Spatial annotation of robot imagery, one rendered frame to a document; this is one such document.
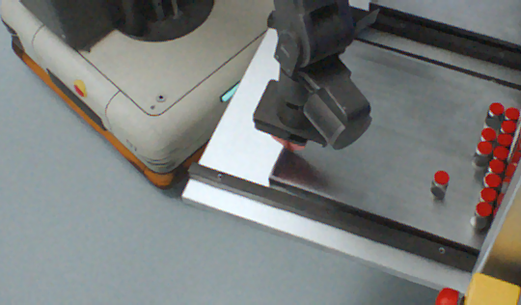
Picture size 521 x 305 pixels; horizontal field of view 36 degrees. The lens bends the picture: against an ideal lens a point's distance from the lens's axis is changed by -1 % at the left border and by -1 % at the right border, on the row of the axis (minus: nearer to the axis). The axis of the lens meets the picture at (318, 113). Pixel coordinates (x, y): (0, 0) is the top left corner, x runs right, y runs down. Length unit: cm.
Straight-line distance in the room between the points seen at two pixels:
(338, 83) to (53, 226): 135
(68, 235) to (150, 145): 36
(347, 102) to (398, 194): 24
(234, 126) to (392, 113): 23
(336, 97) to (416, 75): 33
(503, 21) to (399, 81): 21
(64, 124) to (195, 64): 48
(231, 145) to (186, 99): 79
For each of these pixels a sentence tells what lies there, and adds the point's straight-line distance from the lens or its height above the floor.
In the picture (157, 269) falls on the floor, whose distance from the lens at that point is 204.
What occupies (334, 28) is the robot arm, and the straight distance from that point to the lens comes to 89.
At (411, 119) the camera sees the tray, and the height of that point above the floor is 88.
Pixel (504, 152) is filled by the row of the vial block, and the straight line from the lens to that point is 111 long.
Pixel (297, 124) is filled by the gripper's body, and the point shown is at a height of 100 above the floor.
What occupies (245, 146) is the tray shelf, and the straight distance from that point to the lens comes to 115.
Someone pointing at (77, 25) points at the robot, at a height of 38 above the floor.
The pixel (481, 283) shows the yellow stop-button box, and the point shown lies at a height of 103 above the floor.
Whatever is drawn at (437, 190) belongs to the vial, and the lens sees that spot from 109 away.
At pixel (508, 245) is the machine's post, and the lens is 88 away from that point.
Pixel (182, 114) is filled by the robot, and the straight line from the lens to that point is 192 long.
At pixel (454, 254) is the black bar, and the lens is 106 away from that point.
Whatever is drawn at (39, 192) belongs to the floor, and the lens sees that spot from 221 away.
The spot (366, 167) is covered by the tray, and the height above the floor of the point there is 88.
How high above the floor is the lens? 186
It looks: 57 degrees down
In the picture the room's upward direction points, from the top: 1 degrees clockwise
